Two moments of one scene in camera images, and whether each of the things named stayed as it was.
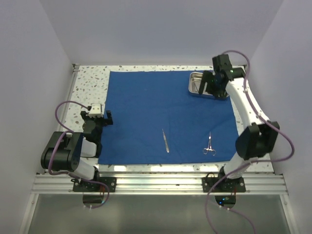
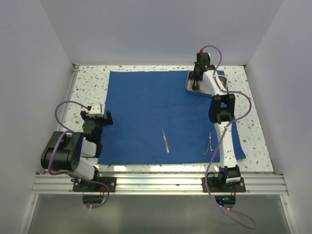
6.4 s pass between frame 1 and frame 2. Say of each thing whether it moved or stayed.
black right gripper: moved
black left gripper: stayed
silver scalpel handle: stayed
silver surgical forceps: stayed
